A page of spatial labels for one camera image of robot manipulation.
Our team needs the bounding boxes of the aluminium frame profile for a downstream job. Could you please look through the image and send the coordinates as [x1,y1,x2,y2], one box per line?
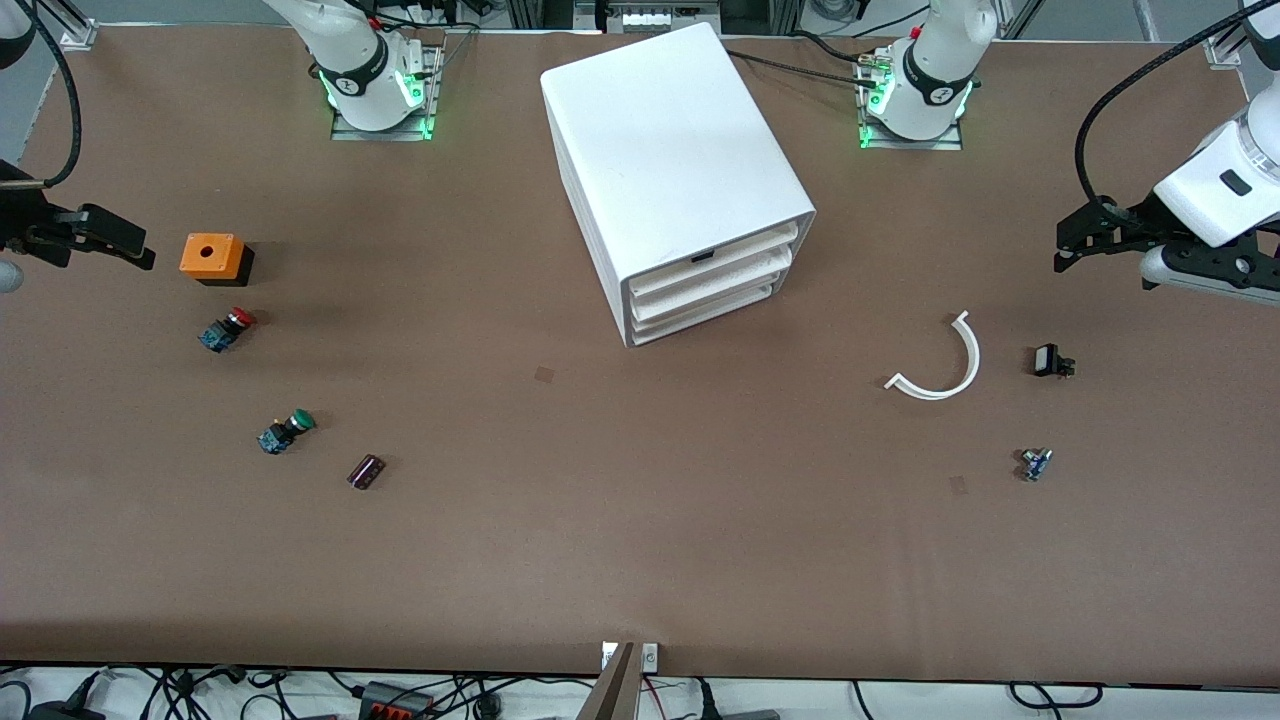
[1205,0,1263,69]
[35,0,99,51]

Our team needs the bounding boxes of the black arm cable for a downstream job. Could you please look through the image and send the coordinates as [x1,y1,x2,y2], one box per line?
[28,0,83,191]
[1075,0,1280,201]

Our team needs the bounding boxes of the black red connector box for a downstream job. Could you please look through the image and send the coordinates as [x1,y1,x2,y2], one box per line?
[360,681,433,720]

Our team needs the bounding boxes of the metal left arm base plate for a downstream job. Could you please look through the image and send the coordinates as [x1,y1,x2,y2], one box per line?
[858,50,964,152]

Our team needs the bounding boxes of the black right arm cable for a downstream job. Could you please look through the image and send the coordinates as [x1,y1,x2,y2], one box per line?
[28,0,83,191]

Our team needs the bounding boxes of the white power strip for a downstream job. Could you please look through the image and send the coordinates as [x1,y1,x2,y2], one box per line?
[575,0,723,36]

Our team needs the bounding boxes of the white drawer cabinet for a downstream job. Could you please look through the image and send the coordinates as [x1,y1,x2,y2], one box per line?
[540,22,816,348]

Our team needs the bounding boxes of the orange box with hole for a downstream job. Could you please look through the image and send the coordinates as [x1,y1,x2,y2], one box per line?
[179,233,255,288]

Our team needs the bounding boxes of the white curved plastic strip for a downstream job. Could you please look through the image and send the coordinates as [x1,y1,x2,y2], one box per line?
[885,310,982,402]

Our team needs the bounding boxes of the brown camera post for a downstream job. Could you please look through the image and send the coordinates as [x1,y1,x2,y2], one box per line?
[578,642,638,720]

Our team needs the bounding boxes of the black floor cable loop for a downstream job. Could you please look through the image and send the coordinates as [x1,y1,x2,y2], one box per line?
[1008,682,1104,711]

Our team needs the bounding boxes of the white plastic drawer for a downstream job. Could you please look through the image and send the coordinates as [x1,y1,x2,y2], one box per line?
[626,222,801,301]
[632,283,776,346]
[630,262,794,323]

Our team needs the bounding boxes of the green push button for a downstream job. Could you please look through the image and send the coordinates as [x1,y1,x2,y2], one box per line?
[257,409,317,456]

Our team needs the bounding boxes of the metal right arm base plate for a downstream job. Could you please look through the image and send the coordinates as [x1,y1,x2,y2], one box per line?
[330,45,441,142]

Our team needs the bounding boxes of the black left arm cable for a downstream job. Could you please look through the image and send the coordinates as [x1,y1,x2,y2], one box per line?
[1075,0,1280,201]

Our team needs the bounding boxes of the black cable on table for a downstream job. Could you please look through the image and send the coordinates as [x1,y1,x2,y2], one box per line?
[725,35,881,89]

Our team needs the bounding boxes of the red push button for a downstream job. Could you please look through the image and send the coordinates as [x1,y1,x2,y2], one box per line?
[197,307,257,353]

